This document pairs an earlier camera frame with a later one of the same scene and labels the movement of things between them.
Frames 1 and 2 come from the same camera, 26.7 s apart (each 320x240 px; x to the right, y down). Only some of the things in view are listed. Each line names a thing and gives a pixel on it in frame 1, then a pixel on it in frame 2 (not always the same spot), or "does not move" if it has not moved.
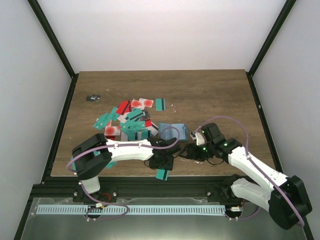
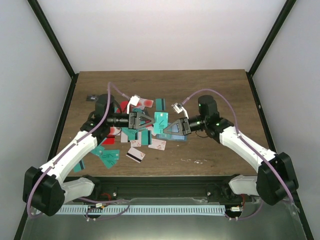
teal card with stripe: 160,104 does not move
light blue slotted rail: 107,210 does not move
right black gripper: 192,153 → 183,123
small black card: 93,98 does not move
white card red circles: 142,103 does not move
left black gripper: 168,166 → 134,118
